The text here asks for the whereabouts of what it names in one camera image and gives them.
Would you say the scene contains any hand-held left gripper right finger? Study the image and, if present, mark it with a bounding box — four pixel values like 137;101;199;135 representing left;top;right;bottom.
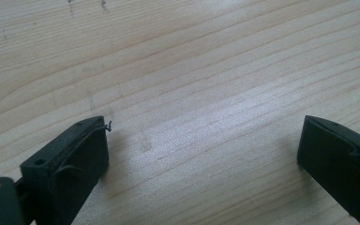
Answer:
296;114;360;225

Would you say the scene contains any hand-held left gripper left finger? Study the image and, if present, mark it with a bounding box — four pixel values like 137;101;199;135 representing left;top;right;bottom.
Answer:
19;115;113;225

